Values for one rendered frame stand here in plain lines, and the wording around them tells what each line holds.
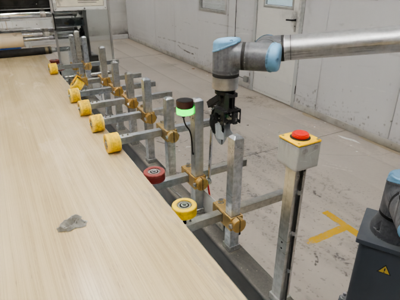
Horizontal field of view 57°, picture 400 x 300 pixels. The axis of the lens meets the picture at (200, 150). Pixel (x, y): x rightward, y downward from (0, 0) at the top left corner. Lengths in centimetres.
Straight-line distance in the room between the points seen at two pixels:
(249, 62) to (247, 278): 68
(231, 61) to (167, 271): 66
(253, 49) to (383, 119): 302
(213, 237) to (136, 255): 43
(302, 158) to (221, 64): 48
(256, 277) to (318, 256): 125
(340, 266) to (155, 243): 157
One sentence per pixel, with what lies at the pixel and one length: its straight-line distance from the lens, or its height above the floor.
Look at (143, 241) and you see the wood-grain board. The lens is 105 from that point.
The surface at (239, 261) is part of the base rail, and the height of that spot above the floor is 70.
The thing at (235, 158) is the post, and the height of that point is 106.
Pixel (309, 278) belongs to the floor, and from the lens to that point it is 230.
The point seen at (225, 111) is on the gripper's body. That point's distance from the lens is 125.
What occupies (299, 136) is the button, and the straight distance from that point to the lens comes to 87.
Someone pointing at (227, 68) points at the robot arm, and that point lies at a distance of 121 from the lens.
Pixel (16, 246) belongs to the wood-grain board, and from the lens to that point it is 114.
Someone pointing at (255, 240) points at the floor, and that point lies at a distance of 249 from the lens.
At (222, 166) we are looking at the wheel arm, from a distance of 150.
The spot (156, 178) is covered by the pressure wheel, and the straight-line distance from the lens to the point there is 134.
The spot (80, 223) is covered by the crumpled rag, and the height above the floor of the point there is 91.
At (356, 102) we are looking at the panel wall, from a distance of 426.
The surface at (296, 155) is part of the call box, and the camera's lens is 86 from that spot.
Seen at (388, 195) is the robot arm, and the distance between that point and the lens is 159.
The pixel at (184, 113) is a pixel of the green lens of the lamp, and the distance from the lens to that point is 126.
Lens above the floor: 156
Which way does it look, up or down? 26 degrees down
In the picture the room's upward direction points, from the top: straight up
